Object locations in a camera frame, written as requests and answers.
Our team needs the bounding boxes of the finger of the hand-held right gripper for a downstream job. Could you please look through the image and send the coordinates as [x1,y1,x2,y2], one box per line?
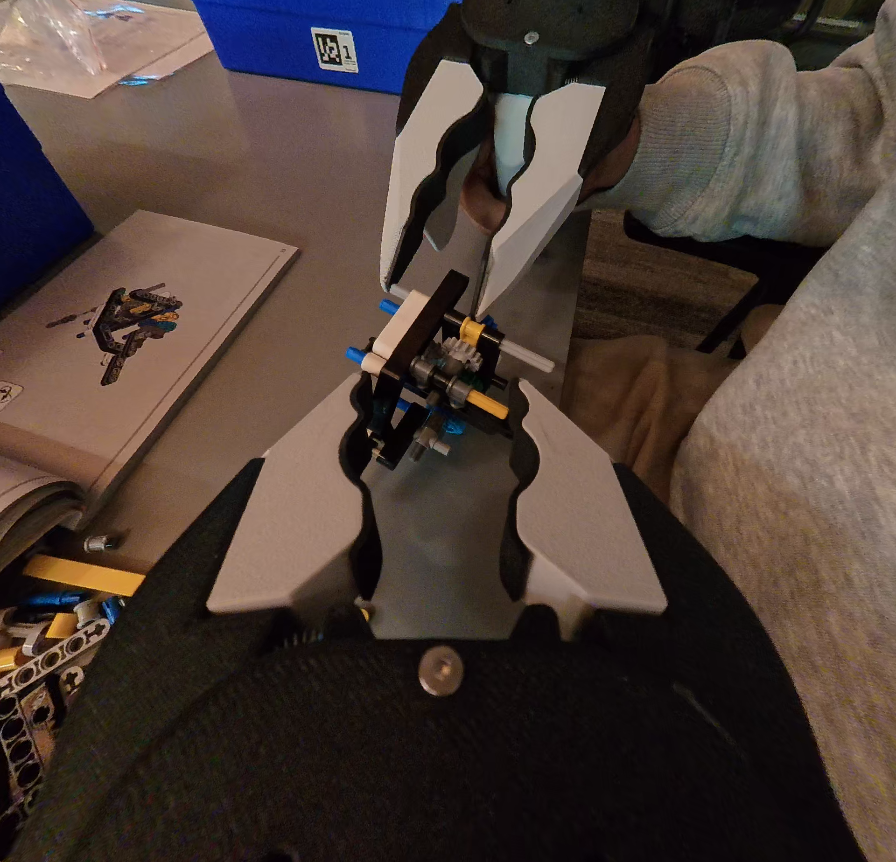
[478,80,608,317]
[377,59,489,295]

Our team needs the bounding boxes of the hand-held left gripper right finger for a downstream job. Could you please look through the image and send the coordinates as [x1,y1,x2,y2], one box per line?
[500,378,669,639]

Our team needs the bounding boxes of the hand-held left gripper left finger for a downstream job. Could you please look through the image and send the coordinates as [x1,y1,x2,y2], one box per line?
[206,371,386,614]

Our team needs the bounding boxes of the partly built lego assembly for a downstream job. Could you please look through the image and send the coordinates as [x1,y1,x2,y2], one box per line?
[348,271,555,470]

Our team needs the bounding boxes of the person's right forearm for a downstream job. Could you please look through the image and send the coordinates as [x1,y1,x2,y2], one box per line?
[581,40,883,242]

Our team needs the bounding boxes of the grey lego instruction booklet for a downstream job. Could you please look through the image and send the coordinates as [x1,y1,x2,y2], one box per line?
[0,209,301,551]

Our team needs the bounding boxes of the long yellow lego beam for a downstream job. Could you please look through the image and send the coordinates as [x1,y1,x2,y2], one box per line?
[21,553,147,597]

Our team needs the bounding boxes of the pile of loose lego pieces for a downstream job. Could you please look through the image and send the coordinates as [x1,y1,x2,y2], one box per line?
[0,585,127,835]

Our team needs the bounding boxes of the person's right hand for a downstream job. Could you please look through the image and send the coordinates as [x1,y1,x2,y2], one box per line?
[461,115,645,235]

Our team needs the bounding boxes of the person's tan trousers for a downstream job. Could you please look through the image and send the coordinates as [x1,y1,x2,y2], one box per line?
[560,302,788,506]

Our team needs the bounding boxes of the black office chair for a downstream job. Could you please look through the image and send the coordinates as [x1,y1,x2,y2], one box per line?
[622,208,830,359]

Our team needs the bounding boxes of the blue storage bin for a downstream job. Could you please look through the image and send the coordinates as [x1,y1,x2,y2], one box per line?
[175,0,487,95]
[0,84,95,310]

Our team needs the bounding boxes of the person's grey sweatshirt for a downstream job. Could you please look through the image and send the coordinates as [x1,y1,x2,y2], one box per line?
[668,8,896,862]

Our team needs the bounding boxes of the clear plastic bag on paper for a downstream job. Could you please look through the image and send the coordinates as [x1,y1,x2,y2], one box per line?
[0,0,216,100]

